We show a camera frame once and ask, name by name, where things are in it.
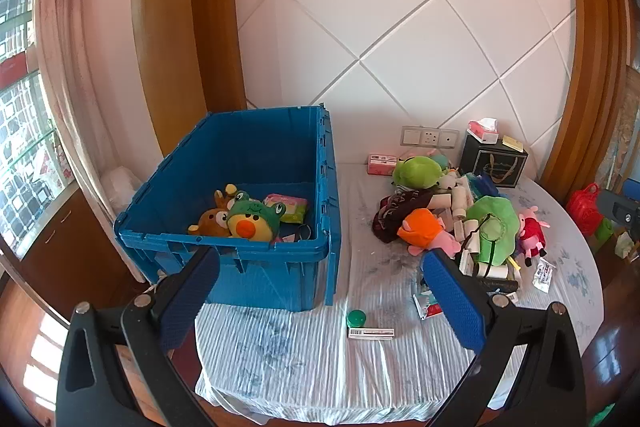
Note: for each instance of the dark blue case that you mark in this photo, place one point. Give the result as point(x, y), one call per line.
point(622, 207)

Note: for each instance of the wooden wall pillar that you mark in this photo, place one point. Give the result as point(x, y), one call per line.
point(590, 57)
point(190, 32)

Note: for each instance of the teal plush toy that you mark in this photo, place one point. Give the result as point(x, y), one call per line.
point(436, 156)

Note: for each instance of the green plush hat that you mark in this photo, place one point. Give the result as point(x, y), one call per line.
point(492, 212)

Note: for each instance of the white printed packet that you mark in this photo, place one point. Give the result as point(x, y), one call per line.
point(544, 274)

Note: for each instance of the pink box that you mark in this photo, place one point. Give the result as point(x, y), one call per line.
point(382, 164)

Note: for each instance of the wooden cabinet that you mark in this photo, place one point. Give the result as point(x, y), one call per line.
point(65, 247)

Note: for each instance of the white plush toy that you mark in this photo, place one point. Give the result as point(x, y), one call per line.
point(448, 179)

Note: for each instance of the black textured bar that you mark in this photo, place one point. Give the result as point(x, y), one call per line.
point(500, 285)

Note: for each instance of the yellow stick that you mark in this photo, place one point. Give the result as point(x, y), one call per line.
point(513, 263)

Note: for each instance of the white wall socket panel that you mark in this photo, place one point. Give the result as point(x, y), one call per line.
point(430, 137)

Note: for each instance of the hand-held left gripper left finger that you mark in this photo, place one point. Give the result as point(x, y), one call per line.
point(190, 294)

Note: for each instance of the dark brown cloth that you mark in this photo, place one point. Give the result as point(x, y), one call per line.
point(395, 212)

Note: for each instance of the pink wipes packet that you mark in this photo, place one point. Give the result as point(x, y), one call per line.
point(287, 208)

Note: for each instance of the blue plastic crate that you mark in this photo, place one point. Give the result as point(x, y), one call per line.
point(270, 147)

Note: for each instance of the white plastic bag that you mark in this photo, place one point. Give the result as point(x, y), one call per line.
point(120, 184)

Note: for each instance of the red dress pig plush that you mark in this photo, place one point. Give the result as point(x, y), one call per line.
point(531, 234)

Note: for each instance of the green bottle cap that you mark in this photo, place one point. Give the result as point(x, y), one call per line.
point(356, 319)

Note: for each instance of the green frog plush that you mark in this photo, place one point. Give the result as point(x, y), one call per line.
point(417, 172)

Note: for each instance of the pale pink curtain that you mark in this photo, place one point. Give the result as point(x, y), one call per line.
point(75, 57)

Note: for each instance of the red and white packet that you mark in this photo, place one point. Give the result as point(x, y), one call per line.
point(425, 304)

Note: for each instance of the yellow plush with frog hat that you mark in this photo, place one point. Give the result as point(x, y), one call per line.
point(250, 223)

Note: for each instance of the red and white tissue box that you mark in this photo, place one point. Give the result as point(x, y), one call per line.
point(485, 133)

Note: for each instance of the green plastic container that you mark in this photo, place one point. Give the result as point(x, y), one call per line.
point(604, 229)

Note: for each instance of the orange shirt pig plush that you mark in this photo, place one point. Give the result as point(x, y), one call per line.
point(422, 227)

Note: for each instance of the yellow notepad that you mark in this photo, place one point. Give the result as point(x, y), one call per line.
point(512, 143)

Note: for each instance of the red plastic basket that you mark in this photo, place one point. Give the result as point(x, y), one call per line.
point(585, 207)

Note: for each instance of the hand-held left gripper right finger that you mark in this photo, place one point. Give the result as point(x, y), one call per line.
point(455, 302)

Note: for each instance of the slim white box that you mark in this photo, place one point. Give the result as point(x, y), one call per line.
point(371, 333)

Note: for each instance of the black gift bag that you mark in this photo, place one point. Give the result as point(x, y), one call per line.
point(492, 167)

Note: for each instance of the brown bear plush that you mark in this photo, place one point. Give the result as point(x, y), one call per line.
point(212, 223)

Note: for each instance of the window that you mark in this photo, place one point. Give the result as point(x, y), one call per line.
point(25, 132)

